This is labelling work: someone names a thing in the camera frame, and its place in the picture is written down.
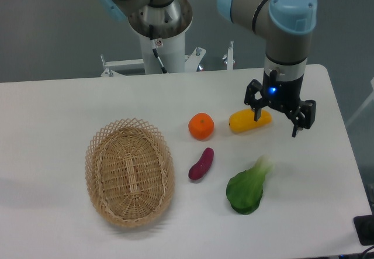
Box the yellow mango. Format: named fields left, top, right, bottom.
left=228, top=109, right=272, bottom=133

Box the black box at table edge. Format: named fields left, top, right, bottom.
left=353, top=215, right=373, bottom=246

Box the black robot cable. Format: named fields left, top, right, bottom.
left=148, top=24, right=168, bottom=74

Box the green leafy bok choy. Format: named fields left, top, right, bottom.
left=226, top=156, right=273, bottom=215

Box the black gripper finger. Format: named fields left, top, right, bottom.
left=244, top=79, right=262, bottom=122
left=286, top=100, right=316, bottom=137

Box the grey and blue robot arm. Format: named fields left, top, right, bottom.
left=99, top=0, right=317, bottom=133

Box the woven wicker basket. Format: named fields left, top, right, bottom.
left=85, top=118, right=175, bottom=228

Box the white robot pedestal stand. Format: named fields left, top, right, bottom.
left=100, top=30, right=236, bottom=78

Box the orange tangerine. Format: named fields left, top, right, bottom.
left=188, top=113, right=214, bottom=140

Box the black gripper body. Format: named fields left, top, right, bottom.
left=259, top=72, right=304, bottom=113

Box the purple sweet potato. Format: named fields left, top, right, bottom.
left=188, top=147, right=214, bottom=181

